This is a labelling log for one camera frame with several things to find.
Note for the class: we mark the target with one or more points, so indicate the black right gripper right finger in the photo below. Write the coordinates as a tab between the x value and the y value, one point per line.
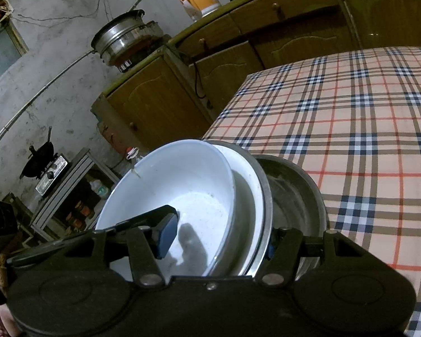
283	266

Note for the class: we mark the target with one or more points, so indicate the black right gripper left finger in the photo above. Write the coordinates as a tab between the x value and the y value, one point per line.
145	239

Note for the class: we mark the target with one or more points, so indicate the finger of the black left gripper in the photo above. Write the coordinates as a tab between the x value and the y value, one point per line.
84	240

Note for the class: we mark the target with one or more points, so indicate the small steel bowl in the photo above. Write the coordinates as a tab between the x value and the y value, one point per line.
266	210

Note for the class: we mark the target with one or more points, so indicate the steel plate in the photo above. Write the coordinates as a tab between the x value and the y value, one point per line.
282	195

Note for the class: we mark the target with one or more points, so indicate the small white deep bowl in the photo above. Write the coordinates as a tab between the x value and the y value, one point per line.
185	192

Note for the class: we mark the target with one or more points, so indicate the metal shelf stand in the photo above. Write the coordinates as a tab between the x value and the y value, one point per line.
76	200

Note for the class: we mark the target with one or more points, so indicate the gas stove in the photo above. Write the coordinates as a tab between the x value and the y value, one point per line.
53	171

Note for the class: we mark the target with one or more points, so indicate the black wok on stove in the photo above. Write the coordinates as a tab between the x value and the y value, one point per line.
39	159

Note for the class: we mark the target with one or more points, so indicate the plaid checkered tablecloth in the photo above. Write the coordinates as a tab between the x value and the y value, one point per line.
353	122

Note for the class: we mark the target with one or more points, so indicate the brown wooden cabinet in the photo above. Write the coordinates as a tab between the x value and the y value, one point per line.
181	88

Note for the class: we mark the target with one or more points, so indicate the steel steamer pot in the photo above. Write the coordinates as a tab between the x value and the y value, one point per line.
126	40

